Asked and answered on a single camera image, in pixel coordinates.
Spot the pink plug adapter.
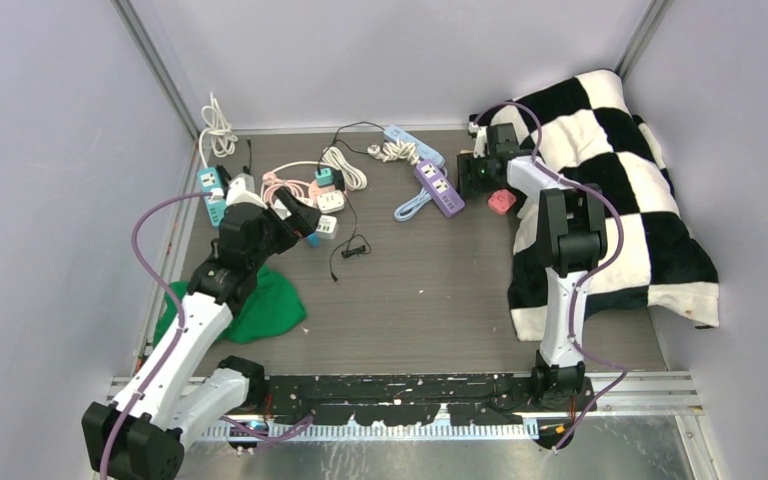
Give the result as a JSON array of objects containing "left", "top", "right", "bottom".
[{"left": 487, "top": 189, "right": 517, "bottom": 215}]

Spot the purple socket adapter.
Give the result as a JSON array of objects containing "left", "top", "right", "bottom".
[{"left": 414, "top": 160, "right": 465, "bottom": 218}]

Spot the light blue power strip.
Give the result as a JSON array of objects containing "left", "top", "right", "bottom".
[{"left": 381, "top": 125, "right": 445, "bottom": 166}]

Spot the teal power strip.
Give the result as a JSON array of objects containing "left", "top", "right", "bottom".
[{"left": 197, "top": 166, "right": 227, "bottom": 227}]

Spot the white purple strip cable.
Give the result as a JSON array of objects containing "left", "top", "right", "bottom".
[{"left": 366, "top": 139, "right": 422, "bottom": 167}]

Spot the white power strip cable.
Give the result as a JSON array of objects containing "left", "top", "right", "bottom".
[{"left": 198, "top": 92, "right": 240, "bottom": 170}]

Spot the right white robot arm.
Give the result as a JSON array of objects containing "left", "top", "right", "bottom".
[{"left": 457, "top": 123, "right": 607, "bottom": 411}]

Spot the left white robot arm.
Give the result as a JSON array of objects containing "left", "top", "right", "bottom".
[{"left": 81, "top": 187, "right": 321, "bottom": 479}]

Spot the teal small plug adapter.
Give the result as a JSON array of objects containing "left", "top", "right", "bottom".
[{"left": 315, "top": 167, "right": 334, "bottom": 188}]

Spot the white multi-port charger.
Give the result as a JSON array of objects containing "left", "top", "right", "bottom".
[{"left": 315, "top": 215, "right": 338, "bottom": 240}]

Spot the green cloth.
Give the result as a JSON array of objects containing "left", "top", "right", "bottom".
[{"left": 152, "top": 264, "right": 308, "bottom": 347}]

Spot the black white checkered blanket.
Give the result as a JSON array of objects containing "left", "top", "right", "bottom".
[{"left": 468, "top": 68, "right": 721, "bottom": 345}]

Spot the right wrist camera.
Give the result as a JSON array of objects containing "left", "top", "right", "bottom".
[{"left": 467, "top": 115, "right": 488, "bottom": 158}]

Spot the black thin cable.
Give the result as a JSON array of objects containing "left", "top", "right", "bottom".
[{"left": 317, "top": 120, "right": 391, "bottom": 285}]

